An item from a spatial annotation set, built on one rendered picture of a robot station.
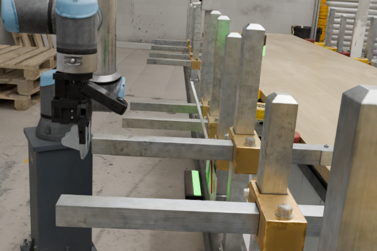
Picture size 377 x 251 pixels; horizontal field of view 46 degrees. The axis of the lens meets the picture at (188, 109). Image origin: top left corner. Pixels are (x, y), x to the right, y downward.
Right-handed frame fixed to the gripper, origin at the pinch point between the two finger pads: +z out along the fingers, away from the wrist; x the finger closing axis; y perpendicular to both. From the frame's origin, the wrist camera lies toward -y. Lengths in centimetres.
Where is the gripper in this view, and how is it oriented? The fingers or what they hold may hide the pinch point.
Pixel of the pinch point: (86, 153)
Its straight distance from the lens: 110.5
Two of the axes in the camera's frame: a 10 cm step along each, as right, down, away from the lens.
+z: -0.6, 9.6, 2.6
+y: -10.0, -0.5, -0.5
